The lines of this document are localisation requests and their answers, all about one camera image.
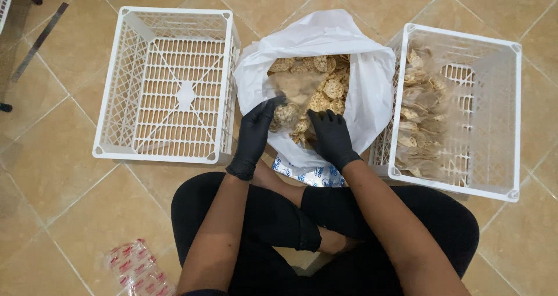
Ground large white plastic bag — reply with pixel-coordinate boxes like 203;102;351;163
233;9;397;170

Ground pile of packed cracker bags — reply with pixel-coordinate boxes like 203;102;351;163
394;47;464;181

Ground white lattice basket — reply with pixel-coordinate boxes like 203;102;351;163
0;0;18;36

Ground empty white plastic crate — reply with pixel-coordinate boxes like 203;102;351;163
92;6;241;165

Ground person's legs in black trousers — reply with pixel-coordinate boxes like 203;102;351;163
171;159;480;296

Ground person's right hand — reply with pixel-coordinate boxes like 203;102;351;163
307;110;363;175

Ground white packet with blue print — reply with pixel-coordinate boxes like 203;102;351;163
271;154;346;188

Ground stack of red-printed clear bags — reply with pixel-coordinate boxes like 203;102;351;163
104;238;177;296

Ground heap of loose round crackers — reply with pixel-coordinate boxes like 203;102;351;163
267;54;351;149

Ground white plastic crate with packets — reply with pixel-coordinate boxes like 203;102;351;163
368;23;522;203

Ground grey metal strip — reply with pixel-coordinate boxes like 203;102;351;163
10;2;69;83

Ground person's left hand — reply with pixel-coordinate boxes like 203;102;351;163
225;96;287;182

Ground small clear bag of crackers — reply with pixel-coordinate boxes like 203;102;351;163
263;71;328;134

